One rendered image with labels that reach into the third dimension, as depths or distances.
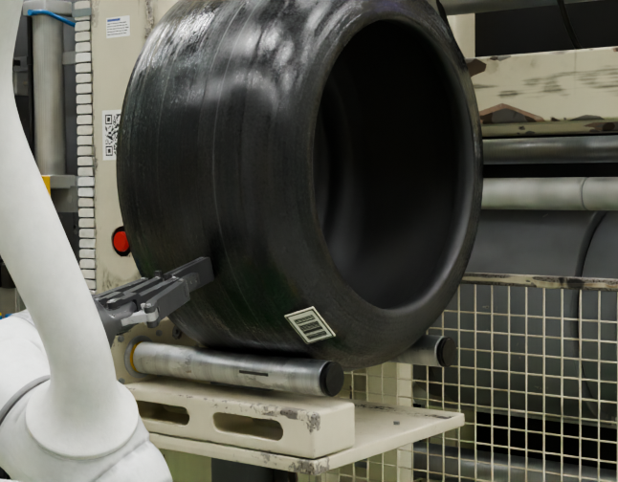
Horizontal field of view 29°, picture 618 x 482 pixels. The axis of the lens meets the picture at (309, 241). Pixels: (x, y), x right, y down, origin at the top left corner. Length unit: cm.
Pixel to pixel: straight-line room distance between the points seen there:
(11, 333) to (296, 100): 45
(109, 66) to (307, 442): 67
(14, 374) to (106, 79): 76
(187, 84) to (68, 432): 55
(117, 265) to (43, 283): 81
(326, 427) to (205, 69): 47
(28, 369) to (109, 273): 67
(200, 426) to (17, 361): 46
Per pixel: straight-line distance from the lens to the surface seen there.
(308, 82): 145
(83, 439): 110
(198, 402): 161
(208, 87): 146
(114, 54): 184
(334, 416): 152
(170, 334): 178
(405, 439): 167
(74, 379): 107
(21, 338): 123
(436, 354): 174
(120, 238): 182
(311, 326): 149
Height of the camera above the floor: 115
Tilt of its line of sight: 3 degrees down
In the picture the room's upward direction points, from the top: 1 degrees counter-clockwise
